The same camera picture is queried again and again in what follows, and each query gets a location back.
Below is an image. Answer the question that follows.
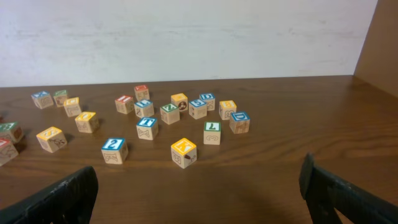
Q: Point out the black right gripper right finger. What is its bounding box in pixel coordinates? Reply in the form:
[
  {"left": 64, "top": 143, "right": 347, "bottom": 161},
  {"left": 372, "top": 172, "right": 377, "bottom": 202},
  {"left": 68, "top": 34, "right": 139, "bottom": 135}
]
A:
[{"left": 298, "top": 153, "right": 397, "bottom": 224}]

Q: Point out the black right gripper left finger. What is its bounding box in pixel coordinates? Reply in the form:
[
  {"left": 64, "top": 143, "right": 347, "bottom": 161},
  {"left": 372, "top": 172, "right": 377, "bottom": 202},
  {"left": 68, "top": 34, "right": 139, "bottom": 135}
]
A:
[{"left": 1, "top": 166, "right": 98, "bottom": 223}]

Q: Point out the yellow block near I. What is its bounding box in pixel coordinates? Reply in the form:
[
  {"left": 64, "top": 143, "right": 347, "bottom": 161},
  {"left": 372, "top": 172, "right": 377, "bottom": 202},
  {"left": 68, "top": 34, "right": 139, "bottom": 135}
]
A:
[{"left": 36, "top": 126, "right": 67, "bottom": 153}]

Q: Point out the blue 2 block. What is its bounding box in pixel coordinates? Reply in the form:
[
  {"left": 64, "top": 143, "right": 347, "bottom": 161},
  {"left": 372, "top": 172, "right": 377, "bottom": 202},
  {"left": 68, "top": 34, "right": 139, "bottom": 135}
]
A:
[{"left": 101, "top": 138, "right": 129, "bottom": 164}]

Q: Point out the red I block lower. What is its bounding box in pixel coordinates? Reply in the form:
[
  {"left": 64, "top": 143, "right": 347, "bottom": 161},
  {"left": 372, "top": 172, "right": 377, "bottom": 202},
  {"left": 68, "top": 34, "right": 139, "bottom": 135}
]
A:
[{"left": 0, "top": 138, "right": 19, "bottom": 166}]

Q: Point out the red i block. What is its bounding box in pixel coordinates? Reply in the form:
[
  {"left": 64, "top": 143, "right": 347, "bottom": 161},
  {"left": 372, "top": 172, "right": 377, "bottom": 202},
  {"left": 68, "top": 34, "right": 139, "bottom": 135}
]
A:
[
  {"left": 115, "top": 95, "right": 134, "bottom": 114},
  {"left": 0, "top": 138, "right": 19, "bottom": 166}
]

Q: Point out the yellow block middle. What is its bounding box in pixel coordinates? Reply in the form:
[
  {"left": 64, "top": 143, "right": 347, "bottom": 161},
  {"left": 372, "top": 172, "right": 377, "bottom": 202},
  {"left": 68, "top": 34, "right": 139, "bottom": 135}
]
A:
[{"left": 75, "top": 111, "right": 100, "bottom": 133}]

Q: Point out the yellow block far centre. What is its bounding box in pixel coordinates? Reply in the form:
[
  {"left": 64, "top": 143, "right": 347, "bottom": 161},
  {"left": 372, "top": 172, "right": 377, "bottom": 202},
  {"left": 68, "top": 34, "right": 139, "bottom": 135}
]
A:
[{"left": 63, "top": 97, "right": 81, "bottom": 117}]

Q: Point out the green B block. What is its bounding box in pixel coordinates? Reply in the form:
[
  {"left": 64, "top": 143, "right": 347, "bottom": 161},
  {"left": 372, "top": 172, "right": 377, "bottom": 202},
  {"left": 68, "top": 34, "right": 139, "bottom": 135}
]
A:
[{"left": 0, "top": 121, "right": 24, "bottom": 144}]

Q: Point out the blue T block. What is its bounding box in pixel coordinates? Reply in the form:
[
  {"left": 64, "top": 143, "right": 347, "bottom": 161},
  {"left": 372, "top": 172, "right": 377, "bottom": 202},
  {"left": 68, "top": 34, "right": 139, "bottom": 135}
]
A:
[{"left": 136, "top": 117, "right": 159, "bottom": 140}]

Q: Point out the green N block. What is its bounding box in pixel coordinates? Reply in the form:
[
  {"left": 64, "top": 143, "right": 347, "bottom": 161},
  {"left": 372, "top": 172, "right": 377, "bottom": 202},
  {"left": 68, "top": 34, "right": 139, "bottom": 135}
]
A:
[{"left": 53, "top": 90, "right": 68, "bottom": 107}]

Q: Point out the blue X block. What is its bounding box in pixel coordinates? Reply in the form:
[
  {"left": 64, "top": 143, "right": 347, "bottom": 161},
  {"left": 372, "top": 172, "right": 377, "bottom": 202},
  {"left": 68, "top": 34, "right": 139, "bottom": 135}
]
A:
[{"left": 31, "top": 91, "right": 54, "bottom": 109}]

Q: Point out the blue D block right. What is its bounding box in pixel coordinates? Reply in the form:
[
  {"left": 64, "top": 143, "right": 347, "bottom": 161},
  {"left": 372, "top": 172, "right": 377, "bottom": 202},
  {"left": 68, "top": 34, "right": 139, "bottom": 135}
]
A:
[{"left": 229, "top": 111, "right": 251, "bottom": 134}]

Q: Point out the blue d block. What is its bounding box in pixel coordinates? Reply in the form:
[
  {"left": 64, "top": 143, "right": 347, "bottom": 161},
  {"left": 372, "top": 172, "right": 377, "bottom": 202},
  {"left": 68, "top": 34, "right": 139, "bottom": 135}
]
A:
[
  {"left": 200, "top": 93, "right": 215, "bottom": 111},
  {"left": 229, "top": 111, "right": 251, "bottom": 134}
]

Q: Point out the red I block upper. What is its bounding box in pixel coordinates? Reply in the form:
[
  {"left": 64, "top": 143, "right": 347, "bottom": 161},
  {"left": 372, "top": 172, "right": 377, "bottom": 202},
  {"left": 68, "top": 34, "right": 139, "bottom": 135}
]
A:
[{"left": 115, "top": 95, "right": 134, "bottom": 114}]

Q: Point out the blue L block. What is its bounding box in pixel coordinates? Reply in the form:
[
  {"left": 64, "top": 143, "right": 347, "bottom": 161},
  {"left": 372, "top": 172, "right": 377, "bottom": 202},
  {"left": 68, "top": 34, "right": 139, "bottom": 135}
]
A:
[{"left": 134, "top": 100, "right": 155, "bottom": 118}]

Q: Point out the yellow K block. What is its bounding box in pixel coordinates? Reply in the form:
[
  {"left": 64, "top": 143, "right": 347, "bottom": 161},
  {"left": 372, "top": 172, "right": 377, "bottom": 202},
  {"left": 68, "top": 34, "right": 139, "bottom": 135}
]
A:
[{"left": 170, "top": 138, "right": 198, "bottom": 169}]

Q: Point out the green 7 block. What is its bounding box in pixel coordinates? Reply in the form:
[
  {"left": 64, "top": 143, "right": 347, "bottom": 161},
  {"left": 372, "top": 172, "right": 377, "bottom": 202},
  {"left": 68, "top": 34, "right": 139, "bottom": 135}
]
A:
[{"left": 203, "top": 121, "right": 221, "bottom": 145}]

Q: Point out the yellow 8 block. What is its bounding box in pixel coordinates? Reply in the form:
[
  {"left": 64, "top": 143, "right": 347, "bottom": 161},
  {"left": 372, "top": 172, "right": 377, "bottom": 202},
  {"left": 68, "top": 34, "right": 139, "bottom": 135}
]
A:
[{"left": 219, "top": 100, "right": 237, "bottom": 120}]

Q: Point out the red block far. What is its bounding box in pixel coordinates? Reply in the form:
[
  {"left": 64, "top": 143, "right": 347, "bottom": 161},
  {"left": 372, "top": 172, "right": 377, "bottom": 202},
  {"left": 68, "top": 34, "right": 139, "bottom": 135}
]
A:
[{"left": 134, "top": 85, "right": 150, "bottom": 101}]

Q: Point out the green Z block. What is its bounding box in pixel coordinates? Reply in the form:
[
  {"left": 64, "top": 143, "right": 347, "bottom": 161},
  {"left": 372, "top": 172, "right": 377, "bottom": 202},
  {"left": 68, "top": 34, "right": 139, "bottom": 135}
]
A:
[{"left": 160, "top": 103, "right": 180, "bottom": 124}]

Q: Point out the blue D block far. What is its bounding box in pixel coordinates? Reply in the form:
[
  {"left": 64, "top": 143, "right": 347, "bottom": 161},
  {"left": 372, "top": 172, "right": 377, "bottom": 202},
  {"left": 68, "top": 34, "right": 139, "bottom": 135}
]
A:
[{"left": 200, "top": 93, "right": 215, "bottom": 111}]

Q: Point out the yellow block with ball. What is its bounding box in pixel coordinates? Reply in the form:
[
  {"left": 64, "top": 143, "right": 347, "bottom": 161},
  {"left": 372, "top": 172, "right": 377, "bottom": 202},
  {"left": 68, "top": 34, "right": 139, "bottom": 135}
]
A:
[{"left": 170, "top": 93, "right": 188, "bottom": 112}]

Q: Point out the blue 5 block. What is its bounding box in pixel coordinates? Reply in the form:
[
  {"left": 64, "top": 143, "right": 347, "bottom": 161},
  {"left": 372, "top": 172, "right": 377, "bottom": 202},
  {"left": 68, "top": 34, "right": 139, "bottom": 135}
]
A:
[{"left": 188, "top": 99, "right": 207, "bottom": 119}]

